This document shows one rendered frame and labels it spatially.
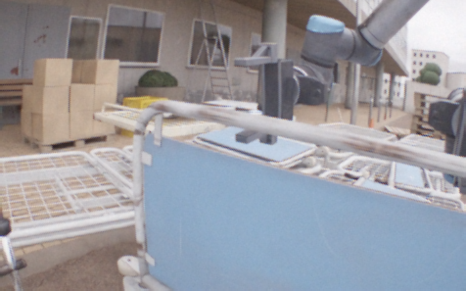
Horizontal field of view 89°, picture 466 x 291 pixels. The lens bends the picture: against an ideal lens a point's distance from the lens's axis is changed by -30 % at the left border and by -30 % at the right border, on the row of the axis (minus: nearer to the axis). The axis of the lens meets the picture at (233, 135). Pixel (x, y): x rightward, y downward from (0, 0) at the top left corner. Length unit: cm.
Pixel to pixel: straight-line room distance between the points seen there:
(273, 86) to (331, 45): 20
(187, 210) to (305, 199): 22
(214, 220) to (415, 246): 32
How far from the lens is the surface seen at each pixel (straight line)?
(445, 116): 62
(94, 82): 407
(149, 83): 626
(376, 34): 81
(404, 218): 40
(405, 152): 36
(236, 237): 51
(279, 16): 789
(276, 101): 65
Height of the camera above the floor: 98
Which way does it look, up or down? 11 degrees down
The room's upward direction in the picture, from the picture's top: 5 degrees clockwise
